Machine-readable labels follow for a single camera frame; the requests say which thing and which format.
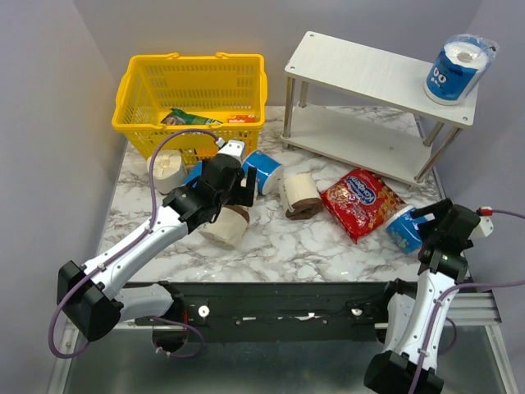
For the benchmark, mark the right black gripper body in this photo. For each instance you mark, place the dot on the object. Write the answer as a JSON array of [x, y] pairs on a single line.
[[431, 231]]

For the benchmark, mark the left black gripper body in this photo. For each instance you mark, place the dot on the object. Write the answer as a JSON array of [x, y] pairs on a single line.
[[228, 197]]

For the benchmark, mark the blue roll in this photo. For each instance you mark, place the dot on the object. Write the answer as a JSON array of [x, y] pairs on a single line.
[[403, 229], [269, 171], [194, 174], [461, 63]]

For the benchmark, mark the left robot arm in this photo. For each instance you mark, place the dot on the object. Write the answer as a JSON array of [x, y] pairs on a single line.
[[91, 294]]

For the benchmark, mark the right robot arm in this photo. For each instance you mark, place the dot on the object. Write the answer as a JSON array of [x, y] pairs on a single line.
[[408, 361]]

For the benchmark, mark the white two-tier shelf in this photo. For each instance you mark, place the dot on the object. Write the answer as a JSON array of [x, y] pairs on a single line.
[[386, 78]]

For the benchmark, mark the beige roll near basket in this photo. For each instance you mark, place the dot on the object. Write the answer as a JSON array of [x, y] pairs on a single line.
[[169, 171]]

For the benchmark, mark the beige brown roll front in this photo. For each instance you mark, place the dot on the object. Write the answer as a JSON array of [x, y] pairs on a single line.
[[229, 228]]

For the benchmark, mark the beige brown roll centre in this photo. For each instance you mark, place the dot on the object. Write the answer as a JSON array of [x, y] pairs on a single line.
[[300, 197]]

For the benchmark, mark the orange box in basket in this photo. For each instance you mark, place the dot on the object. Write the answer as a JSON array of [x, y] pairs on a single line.
[[242, 118]]

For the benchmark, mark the yellow plastic shopping basket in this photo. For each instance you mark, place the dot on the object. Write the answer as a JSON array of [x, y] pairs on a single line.
[[210, 86]]

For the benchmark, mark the red snack bag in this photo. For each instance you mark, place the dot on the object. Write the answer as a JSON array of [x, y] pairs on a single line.
[[361, 201]]

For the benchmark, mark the green snack packet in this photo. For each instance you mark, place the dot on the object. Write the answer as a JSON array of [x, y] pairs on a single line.
[[178, 117]]

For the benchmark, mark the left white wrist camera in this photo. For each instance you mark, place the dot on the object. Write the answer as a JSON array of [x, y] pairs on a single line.
[[235, 149]]

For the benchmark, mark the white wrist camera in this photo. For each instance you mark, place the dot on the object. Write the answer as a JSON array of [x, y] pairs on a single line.
[[485, 227], [235, 149]]

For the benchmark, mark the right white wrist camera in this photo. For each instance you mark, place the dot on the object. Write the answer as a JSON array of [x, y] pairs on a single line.
[[485, 227]]

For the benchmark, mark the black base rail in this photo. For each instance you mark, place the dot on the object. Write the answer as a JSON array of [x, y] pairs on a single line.
[[280, 311]]

